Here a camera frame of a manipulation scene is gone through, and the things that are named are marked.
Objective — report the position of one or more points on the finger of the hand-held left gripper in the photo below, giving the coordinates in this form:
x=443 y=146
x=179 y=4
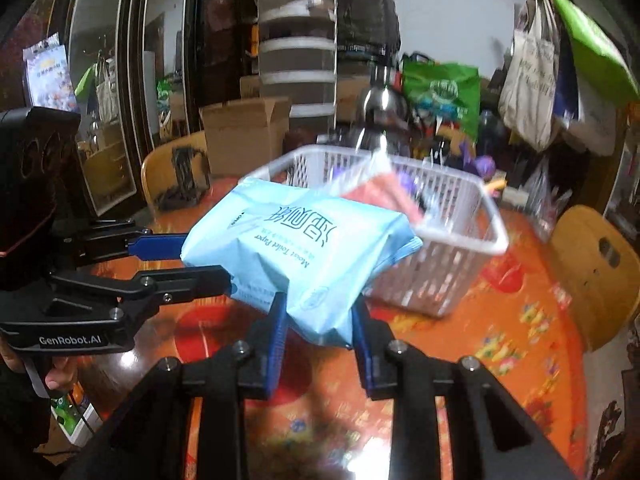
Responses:
x=190 y=282
x=155 y=246

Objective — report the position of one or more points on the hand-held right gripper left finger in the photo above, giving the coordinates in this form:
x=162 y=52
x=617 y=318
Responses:
x=276 y=340

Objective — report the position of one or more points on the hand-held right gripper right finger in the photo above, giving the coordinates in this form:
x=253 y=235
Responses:
x=367 y=360

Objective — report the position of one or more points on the light blue wet wipes pack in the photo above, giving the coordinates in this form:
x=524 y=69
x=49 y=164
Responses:
x=280 y=240

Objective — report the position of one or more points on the white perforated plastic basket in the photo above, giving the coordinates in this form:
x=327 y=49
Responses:
x=440 y=280

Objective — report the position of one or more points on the clear red packet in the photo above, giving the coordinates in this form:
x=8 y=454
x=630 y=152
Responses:
x=380 y=195

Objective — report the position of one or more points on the person's left hand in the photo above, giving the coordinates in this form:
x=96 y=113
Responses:
x=60 y=375

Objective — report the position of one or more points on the round wooden stool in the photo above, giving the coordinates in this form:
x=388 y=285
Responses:
x=155 y=170

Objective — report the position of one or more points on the mirrored wardrobe door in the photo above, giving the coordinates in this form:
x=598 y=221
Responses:
x=100 y=110

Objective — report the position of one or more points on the colourful printed poster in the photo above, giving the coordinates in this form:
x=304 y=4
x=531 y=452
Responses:
x=47 y=75

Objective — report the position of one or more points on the open cardboard box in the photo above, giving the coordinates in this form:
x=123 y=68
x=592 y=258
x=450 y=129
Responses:
x=235 y=145

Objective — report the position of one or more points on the white green carton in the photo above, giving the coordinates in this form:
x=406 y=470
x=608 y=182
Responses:
x=75 y=420

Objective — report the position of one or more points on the yellow stick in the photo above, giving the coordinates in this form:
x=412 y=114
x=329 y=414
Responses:
x=495 y=186

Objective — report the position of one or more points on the wooden stool with slot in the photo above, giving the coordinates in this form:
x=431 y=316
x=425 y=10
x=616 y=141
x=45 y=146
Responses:
x=575 y=260

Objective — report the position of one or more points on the white plastic drawer tower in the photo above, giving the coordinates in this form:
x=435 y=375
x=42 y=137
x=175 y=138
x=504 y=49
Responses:
x=295 y=60

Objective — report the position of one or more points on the clear plastic bag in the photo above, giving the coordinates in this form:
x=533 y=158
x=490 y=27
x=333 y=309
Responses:
x=537 y=190

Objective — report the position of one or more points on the stainless steel kettle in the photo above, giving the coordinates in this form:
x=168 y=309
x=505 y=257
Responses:
x=385 y=110

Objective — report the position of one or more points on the dark green bottle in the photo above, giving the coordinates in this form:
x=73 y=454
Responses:
x=492 y=130

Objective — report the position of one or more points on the green shopping bag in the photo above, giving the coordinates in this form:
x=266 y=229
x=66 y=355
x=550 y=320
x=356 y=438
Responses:
x=440 y=90

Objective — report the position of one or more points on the black plastic bag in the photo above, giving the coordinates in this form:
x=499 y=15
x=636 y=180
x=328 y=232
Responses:
x=365 y=25

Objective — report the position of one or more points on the beige canvas tote bag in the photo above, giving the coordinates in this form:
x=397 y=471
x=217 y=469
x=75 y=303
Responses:
x=530 y=85

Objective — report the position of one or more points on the white and blue bag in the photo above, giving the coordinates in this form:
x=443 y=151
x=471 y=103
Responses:
x=595 y=130

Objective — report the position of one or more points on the bright green hanging bag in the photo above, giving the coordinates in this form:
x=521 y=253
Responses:
x=595 y=50

